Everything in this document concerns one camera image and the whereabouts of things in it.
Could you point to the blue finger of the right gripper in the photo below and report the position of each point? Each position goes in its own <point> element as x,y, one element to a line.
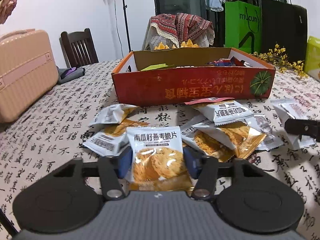
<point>302,127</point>

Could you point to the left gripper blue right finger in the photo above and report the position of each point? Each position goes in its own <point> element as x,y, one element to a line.
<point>197,162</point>

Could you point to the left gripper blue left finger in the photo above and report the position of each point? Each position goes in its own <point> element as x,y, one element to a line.
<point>118,165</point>

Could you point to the white silver crisp packet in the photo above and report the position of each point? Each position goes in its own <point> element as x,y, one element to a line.
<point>290,109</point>

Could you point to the white gold oat crisp packet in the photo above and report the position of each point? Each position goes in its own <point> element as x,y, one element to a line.
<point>157,159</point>

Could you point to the red blue silver snack bag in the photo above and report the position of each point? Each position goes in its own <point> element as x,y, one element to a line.
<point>233,62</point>

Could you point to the white packet near gripper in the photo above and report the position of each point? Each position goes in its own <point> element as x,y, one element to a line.
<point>113,114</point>

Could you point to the light green snack carton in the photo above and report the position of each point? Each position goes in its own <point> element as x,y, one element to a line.
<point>312,60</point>

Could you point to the yellow flower branch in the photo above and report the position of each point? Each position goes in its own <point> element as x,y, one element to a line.
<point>279,58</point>

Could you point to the orange cardboard snack box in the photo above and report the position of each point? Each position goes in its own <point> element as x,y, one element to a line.
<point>191,78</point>

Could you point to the flat green snack packet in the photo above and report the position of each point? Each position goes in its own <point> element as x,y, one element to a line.
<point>158,66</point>

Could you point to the black paper shopping bag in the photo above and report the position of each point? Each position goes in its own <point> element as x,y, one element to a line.
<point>286,25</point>

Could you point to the grey purple folded cloth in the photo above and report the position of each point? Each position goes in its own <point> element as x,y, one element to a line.
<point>69,74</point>

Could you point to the plate of orange slices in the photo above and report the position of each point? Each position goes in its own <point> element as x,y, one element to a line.
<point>188,44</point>

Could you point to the green paper shopping bag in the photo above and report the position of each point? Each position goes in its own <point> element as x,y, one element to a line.
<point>243,28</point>

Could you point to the dark wooden chair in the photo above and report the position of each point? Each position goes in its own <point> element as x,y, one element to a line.
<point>79,48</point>

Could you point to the chair under cloth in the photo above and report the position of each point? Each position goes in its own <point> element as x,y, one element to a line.
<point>152,38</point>

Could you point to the red patterned cloth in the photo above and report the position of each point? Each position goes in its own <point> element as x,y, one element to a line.
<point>181,26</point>

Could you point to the pink small suitcase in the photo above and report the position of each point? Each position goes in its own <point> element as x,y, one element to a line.
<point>28,70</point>

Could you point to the studio lamp on stand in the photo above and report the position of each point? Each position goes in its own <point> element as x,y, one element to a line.
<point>126,25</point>

